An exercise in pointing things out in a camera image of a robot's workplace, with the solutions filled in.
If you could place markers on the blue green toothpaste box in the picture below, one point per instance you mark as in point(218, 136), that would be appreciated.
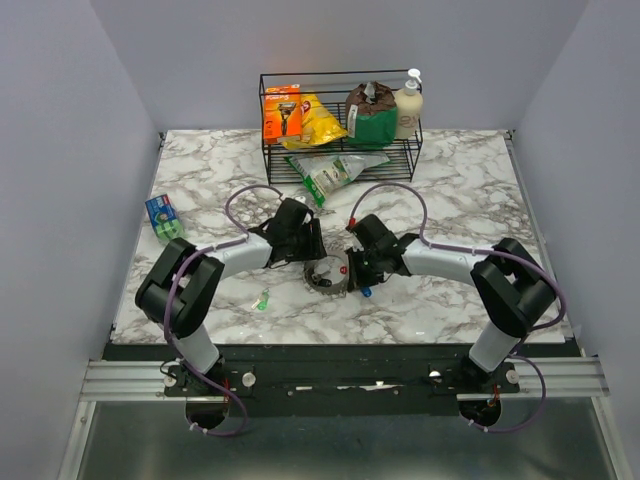
point(164, 219)

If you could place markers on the black head car key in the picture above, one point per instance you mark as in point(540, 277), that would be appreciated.
point(321, 282)

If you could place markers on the green white plastic pouch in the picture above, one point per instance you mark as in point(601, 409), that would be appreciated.
point(322, 174)

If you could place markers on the orange razor package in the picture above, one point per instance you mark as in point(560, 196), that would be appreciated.
point(282, 114)

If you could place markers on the green key tag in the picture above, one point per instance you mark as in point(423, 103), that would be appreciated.
point(261, 302)

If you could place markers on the cream lotion pump bottle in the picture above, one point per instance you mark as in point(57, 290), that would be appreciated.
point(409, 102)

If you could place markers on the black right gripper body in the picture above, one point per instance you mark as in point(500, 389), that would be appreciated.
point(365, 271)

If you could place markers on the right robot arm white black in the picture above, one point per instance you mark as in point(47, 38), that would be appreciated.
point(513, 288)

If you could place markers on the aluminium rail frame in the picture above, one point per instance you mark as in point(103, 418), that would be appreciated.
point(142, 381)

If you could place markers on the brown green bag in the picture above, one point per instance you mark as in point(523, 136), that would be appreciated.
point(371, 116)

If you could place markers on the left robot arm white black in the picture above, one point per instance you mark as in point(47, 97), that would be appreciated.
point(179, 289)

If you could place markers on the yellow snack bag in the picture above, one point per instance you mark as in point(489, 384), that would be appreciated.
point(319, 125)

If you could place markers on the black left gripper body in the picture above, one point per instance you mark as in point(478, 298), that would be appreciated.
point(303, 248)

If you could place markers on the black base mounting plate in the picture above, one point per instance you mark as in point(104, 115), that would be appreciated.
point(344, 381)

